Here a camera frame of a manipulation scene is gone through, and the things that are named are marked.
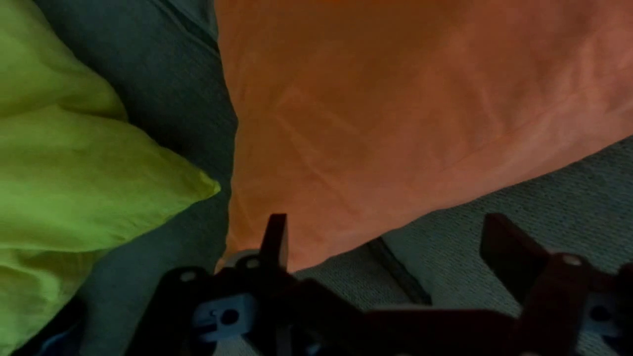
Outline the orange pillow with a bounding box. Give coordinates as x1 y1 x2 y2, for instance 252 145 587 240
213 0 633 275

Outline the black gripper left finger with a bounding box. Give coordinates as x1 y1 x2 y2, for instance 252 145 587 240
256 214 290 273

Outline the yellow pillow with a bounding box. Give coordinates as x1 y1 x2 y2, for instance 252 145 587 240
0 0 223 356

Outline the grey fabric couch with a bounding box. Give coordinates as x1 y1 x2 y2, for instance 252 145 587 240
25 0 633 356

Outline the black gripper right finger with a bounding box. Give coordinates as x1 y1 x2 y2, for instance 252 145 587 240
478 212 549 311

